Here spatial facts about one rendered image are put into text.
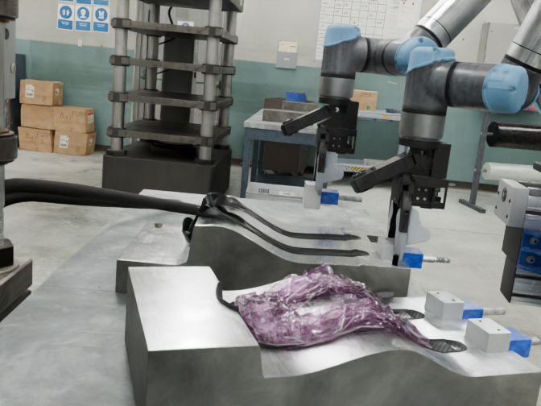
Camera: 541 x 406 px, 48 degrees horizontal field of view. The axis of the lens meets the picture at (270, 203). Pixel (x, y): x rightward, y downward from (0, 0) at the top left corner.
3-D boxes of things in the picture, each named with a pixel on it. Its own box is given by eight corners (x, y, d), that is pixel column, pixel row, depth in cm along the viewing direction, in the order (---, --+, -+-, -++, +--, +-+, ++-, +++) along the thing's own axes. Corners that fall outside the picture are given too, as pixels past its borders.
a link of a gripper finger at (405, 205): (410, 232, 104) (413, 180, 104) (400, 231, 104) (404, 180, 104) (402, 233, 108) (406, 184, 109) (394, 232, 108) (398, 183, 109)
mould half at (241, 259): (377, 270, 132) (386, 209, 129) (403, 318, 106) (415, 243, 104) (145, 249, 131) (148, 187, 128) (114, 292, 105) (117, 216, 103)
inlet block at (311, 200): (358, 209, 142) (361, 185, 141) (361, 213, 137) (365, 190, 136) (302, 203, 141) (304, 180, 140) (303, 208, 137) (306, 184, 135)
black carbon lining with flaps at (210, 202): (357, 244, 124) (363, 199, 122) (370, 270, 109) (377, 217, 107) (186, 229, 124) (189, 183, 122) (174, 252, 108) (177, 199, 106)
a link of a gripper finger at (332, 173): (342, 196, 133) (346, 154, 133) (315, 194, 132) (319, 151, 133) (340, 197, 136) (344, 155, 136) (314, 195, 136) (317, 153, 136)
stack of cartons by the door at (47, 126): (96, 153, 765) (98, 85, 747) (87, 156, 733) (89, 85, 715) (29, 146, 768) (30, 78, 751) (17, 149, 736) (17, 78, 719)
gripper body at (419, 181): (443, 213, 106) (455, 143, 103) (394, 209, 105) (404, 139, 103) (432, 204, 113) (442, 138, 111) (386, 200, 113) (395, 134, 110)
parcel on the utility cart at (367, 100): (369, 115, 722) (371, 91, 716) (375, 117, 690) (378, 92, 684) (334, 112, 718) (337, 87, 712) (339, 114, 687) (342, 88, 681)
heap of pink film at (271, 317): (380, 304, 96) (386, 255, 94) (443, 356, 79) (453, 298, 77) (216, 308, 88) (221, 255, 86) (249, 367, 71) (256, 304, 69)
